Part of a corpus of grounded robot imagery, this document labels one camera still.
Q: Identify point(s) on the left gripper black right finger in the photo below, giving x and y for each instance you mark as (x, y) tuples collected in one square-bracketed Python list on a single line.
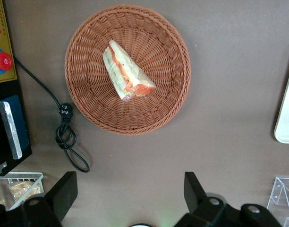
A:
[(194, 191)]

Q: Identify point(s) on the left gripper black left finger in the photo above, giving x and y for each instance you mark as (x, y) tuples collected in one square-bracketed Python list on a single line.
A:
[(64, 194)]

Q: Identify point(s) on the triangle sandwich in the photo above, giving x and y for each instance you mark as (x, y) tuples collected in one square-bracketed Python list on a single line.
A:
[(125, 71)]

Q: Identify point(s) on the beige plastic tray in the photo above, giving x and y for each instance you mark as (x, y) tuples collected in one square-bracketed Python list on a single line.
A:
[(288, 106)]

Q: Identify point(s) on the round brown wicker basket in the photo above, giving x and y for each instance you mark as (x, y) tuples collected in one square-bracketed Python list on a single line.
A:
[(158, 52)]

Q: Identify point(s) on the clear bag of rice crackers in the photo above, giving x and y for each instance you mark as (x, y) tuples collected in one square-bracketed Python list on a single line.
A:
[(24, 189)]

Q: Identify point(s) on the silver metal bar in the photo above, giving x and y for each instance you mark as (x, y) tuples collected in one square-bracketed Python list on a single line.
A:
[(10, 127)]

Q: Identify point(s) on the clear acrylic bottle stand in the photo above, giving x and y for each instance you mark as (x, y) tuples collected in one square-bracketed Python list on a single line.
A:
[(280, 194)]

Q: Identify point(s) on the black machine with yellow panel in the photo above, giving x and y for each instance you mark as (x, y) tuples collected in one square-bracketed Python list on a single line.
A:
[(7, 89)]

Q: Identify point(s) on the red emergency stop button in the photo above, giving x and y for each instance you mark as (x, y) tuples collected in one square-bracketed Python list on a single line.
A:
[(1, 61)]

